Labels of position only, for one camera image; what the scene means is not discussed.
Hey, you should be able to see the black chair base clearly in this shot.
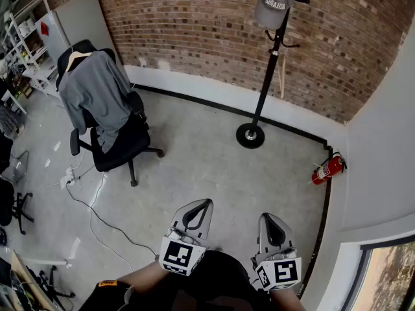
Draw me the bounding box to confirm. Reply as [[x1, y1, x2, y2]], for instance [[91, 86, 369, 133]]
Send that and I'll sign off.
[[27, 264, 77, 307]]

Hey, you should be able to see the white shelf unit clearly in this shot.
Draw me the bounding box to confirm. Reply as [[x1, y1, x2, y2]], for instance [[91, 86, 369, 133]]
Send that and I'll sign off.
[[0, 0, 61, 97]]

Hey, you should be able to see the black cable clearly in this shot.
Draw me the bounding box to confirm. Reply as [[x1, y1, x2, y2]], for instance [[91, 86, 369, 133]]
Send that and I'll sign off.
[[64, 179, 160, 259]]

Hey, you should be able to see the wooden clothes hanger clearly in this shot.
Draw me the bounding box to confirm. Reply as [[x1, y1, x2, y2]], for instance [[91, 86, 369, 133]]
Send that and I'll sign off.
[[64, 45, 93, 73]]

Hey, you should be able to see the white power strip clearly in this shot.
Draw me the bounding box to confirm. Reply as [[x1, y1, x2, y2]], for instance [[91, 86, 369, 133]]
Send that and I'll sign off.
[[60, 167, 77, 189]]

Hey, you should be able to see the wooden desk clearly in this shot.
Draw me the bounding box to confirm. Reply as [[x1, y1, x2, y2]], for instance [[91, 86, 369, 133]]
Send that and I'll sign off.
[[9, 249, 56, 311]]

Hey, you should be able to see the person's left forearm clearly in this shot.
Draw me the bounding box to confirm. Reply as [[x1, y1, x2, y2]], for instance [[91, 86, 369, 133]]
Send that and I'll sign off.
[[118, 260, 171, 295]]

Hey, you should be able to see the person's right forearm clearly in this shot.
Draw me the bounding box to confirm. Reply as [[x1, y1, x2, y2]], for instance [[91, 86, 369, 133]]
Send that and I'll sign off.
[[270, 286, 307, 311]]

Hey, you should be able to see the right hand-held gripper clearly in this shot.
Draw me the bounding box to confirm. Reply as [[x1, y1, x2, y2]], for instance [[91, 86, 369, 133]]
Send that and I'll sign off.
[[250, 212, 303, 293]]

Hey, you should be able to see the black office chair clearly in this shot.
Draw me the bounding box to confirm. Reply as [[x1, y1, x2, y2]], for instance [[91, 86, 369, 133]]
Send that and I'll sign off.
[[55, 39, 165, 187]]

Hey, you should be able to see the grey cap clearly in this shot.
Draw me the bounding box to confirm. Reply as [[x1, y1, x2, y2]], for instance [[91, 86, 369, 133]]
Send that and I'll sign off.
[[254, 0, 296, 30]]

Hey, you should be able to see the black coat stand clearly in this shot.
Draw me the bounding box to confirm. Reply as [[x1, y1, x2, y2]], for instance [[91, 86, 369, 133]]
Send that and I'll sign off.
[[235, 0, 330, 150]]

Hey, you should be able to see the red fire extinguisher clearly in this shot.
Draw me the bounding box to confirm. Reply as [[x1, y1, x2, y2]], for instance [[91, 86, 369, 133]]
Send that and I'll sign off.
[[307, 152, 348, 186]]

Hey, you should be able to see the wooden stick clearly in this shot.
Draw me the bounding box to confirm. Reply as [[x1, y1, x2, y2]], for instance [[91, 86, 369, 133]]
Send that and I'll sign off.
[[277, 53, 288, 100]]

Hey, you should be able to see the white cabinet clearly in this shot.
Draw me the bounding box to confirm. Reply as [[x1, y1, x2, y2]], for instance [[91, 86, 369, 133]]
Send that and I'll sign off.
[[34, 10, 71, 64]]

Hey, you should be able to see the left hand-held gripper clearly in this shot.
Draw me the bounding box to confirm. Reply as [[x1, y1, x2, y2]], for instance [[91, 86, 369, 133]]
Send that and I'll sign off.
[[158, 198, 214, 277]]

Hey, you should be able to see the black swivel stool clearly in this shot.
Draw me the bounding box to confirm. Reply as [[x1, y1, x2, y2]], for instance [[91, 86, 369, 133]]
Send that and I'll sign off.
[[0, 176, 35, 236]]

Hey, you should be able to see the white table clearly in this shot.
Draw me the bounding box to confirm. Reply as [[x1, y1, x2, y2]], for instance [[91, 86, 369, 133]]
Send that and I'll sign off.
[[0, 89, 29, 116]]

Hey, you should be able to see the clear plastic bin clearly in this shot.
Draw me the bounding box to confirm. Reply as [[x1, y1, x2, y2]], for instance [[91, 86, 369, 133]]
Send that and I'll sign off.
[[1, 150, 30, 184]]

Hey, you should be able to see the grey shirt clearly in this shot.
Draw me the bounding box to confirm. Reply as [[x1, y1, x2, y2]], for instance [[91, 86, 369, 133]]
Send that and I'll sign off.
[[58, 50, 134, 154]]

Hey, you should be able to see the person's black clothing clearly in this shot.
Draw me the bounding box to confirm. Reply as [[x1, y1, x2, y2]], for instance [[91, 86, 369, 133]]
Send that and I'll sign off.
[[78, 249, 273, 311]]

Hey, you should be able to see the window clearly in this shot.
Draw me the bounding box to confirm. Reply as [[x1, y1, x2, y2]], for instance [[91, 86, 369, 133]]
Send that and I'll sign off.
[[348, 241, 415, 311]]

